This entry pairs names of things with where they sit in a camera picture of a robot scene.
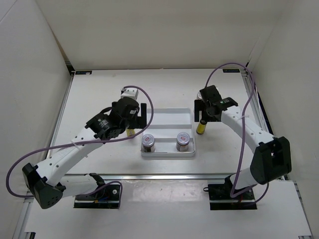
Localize yellow-label sauce bottle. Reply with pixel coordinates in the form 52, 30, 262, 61
126, 128, 136, 137
196, 119, 207, 134

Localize white-lid spice jar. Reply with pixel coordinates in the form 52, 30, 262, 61
141, 134, 155, 153
176, 132, 190, 152

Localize blue-label salt shaker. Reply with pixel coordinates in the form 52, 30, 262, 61
197, 85, 221, 100

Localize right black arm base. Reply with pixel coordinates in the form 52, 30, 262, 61
203, 177, 257, 211

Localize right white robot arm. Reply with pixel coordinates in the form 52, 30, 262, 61
194, 86, 292, 199

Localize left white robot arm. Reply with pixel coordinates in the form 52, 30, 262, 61
22, 97, 147, 209

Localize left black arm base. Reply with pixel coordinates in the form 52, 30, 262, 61
73, 173, 123, 209

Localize white divided tray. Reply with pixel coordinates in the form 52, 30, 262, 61
141, 108, 196, 158

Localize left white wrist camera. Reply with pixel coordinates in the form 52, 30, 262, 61
121, 88, 139, 101

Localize aluminium table edge rail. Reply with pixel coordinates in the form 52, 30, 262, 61
27, 171, 260, 186

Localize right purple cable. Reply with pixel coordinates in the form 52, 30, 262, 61
205, 61, 270, 206

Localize purple cable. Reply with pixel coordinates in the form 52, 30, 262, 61
6, 86, 154, 198
205, 61, 270, 206

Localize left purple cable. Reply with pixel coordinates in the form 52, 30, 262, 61
6, 86, 154, 198

